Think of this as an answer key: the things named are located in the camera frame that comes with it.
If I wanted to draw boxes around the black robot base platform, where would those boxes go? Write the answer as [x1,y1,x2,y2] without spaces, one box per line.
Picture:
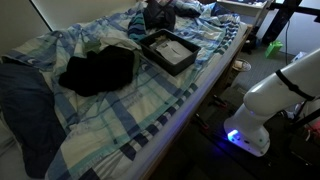
[186,86,320,180]

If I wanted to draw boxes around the dark grey plastic box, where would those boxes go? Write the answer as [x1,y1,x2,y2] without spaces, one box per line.
[138,28,202,77]

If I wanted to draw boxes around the blue checked duvet cover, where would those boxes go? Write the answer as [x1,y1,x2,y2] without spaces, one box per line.
[0,0,241,180]

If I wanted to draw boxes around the white mattress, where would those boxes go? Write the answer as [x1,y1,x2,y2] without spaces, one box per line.
[126,23,249,180]

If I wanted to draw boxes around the flat white paper sheet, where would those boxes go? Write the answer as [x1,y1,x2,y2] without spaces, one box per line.
[155,39,194,65]

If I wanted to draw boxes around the white cloth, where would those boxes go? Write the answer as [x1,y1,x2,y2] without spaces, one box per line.
[99,35,142,52]

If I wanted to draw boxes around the black crumpled garment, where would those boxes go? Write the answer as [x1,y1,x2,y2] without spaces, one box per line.
[58,44,136,98]

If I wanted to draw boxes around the dark blue jeans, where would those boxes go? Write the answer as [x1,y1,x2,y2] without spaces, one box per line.
[143,0,201,33]

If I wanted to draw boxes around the green cloth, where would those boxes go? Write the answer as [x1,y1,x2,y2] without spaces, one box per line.
[82,39,102,55]

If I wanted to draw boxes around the green bag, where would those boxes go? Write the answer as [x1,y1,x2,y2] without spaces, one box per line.
[264,39,284,59]

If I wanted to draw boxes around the navy blue blanket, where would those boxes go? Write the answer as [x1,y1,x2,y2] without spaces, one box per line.
[0,63,68,179]

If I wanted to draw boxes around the black tripod stand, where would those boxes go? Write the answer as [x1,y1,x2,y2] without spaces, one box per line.
[262,0,320,46]

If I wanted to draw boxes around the red handled tool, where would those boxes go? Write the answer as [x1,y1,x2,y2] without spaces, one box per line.
[192,114,209,130]
[212,95,228,108]

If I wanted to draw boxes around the wooden bed frame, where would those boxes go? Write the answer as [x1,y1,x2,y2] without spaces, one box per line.
[143,26,254,180]

